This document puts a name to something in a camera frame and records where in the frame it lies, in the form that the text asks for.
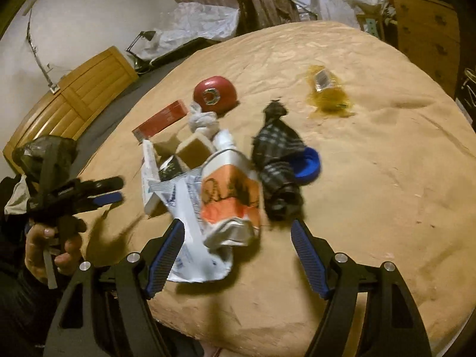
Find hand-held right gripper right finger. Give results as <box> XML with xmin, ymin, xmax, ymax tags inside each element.
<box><xmin>291</xmin><ymin>220</ymin><xmax>432</xmax><ymax>357</ymax></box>

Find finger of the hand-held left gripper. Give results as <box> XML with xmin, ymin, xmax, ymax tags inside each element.
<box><xmin>80</xmin><ymin>176</ymin><xmax>124</xmax><ymax>194</ymax></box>
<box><xmin>91</xmin><ymin>191</ymin><xmax>124</xmax><ymax>209</ymax></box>

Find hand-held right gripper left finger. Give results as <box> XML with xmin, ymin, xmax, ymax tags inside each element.
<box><xmin>44</xmin><ymin>219</ymin><xmax>187</xmax><ymax>357</ymax></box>

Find white plastic mailer bag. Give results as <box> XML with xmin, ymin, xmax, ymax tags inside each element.
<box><xmin>149</xmin><ymin>173</ymin><xmax>233</xmax><ymax>283</ymax></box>

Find black plastic bag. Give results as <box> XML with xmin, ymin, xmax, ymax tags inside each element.
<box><xmin>11</xmin><ymin>136</ymin><xmax>79</xmax><ymax>179</ymax></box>

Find orange and white paper bag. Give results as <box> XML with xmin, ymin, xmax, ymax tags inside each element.
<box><xmin>200</xmin><ymin>149</ymin><xmax>262</xmax><ymax>249</ymax></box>

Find person's left hand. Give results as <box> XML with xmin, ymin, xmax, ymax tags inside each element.
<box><xmin>24</xmin><ymin>223</ymin><xmax>84</xmax><ymax>285</ymax></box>

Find white flat box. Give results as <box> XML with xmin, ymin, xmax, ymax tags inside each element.
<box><xmin>141</xmin><ymin>139</ymin><xmax>164</xmax><ymax>216</ymax></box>

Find grey bed sheet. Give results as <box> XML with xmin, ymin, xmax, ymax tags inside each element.
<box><xmin>80</xmin><ymin>56</ymin><xmax>194</xmax><ymax>164</ymax></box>

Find small black packet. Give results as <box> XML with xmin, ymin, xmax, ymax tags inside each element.
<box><xmin>158</xmin><ymin>155</ymin><xmax>184</xmax><ymax>183</ymax></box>

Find blue round lid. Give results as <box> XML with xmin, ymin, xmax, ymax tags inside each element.
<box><xmin>288</xmin><ymin>147</ymin><xmax>321</xmax><ymax>186</ymax></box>

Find red carton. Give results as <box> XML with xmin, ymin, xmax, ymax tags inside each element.
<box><xmin>132</xmin><ymin>99</ymin><xmax>188</xmax><ymax>143</ymax></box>

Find tan blanket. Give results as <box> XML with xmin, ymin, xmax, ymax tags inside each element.
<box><xmin>76</xmin><ymin>20</ymin><xmax>476</xmax><ymax>356</ymax></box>

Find wooden headboard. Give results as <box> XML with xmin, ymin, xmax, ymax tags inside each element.
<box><xmin>3</xmin><ymin>46</ymin><xmax>139</xmax><ymax>173</ymax></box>

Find beige sponge block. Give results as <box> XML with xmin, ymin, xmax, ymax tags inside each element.
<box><xmin>175</xmin><ymin>132</ymin><xmax>216</xmax><ymax>170</ymax></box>

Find dark plaid sock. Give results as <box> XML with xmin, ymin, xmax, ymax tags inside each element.
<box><xmin>251</xmin><ymin>98</ymin><xmax>303</xmax><ymax>222</ymax></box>

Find white sock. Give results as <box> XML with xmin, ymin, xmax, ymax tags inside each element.
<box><xmin>188</xmin><ymin>102</ymin><xmax>239</xmax><ymax>157</ymax></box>

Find dark bedside table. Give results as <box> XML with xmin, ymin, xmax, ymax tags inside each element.
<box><xmin>134</xmin><ymin>37</ymin><xmax>224</xmax><ymax>73</ymax></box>

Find red round ball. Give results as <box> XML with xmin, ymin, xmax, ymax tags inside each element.
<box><xmin>192</xmin><ymin>75</ymin><xmax>237</xmax><ymax>114</ymax></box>

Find black desk lamp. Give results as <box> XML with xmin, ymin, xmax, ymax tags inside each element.
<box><xmin>124</xmin><ymin>30</ymin><xmax>157</xmax><ymax>71</ymax></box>

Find yellow plastic wrapper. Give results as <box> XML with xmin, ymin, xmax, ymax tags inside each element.
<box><xmin>305</xmin><ymin>65</ymin><xmax>354</xmax><ymax>118</ymax></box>

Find wooden dresser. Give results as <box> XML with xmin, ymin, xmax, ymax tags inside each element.
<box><xmin>387</xmin><ymin>0</ymin><xmax>462</xmax><ymax>97</ymax></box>

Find white wall cable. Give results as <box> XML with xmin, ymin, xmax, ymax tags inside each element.
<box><xmin>24</xmin><ymin>0</ymin><xmax>62</xmax><ymax>93</ymax></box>

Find tangled white cables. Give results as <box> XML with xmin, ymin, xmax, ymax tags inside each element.
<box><xmin>459</xmin><ymin>67</ymin><xmax>476</xmax><ymax>120</ymax></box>

